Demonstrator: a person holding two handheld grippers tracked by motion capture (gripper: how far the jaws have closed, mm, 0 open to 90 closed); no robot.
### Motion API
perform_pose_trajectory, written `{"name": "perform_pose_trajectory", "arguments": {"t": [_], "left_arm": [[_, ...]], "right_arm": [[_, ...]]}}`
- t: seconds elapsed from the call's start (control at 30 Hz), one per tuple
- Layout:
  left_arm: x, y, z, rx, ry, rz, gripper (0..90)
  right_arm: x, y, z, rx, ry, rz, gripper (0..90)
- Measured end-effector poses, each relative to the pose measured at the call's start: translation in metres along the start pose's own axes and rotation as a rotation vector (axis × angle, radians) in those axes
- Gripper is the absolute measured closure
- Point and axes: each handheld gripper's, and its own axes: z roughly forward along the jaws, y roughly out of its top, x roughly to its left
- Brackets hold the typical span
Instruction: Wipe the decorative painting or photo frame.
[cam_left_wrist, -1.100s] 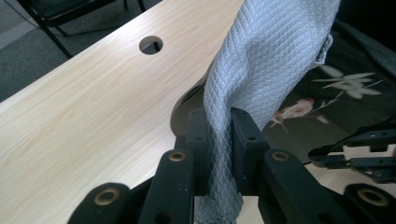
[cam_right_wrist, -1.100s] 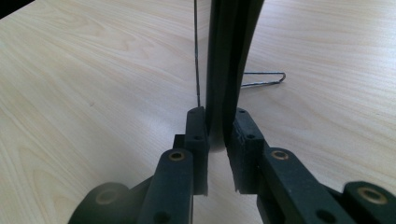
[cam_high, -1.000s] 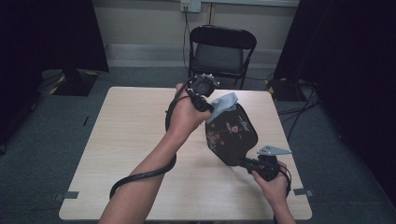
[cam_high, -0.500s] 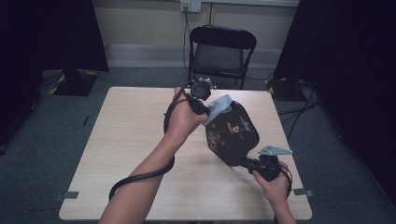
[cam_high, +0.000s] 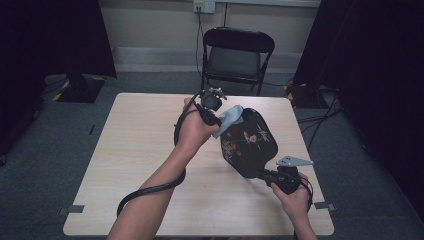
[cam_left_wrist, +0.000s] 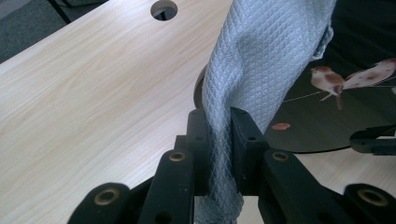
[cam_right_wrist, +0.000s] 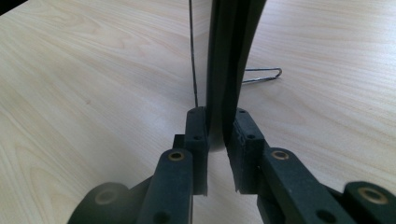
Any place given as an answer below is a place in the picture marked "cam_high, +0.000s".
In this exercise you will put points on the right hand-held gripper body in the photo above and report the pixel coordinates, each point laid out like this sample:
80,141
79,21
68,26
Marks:
288,176

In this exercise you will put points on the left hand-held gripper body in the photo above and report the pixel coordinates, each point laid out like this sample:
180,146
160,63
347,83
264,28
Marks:
211,99

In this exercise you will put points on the grey-blue cleaning cloth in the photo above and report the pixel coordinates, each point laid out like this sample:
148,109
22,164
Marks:
230,118

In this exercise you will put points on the person's left hand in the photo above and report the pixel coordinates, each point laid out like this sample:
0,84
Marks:
193,131

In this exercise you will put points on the person's right hand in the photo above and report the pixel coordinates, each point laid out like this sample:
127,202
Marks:
293,200

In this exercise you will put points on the black folding chair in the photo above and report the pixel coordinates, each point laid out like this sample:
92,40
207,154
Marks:
235,61

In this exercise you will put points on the grey tape strip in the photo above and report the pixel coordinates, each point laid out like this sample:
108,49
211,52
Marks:
324,206
74,209

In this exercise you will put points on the black stand base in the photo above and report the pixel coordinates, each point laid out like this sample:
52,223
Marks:
301,96
80,90

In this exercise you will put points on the black curtain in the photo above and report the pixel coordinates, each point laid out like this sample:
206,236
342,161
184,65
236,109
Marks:
40,50
376,83

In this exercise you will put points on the white wall socket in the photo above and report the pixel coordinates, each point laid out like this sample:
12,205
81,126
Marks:
204,6

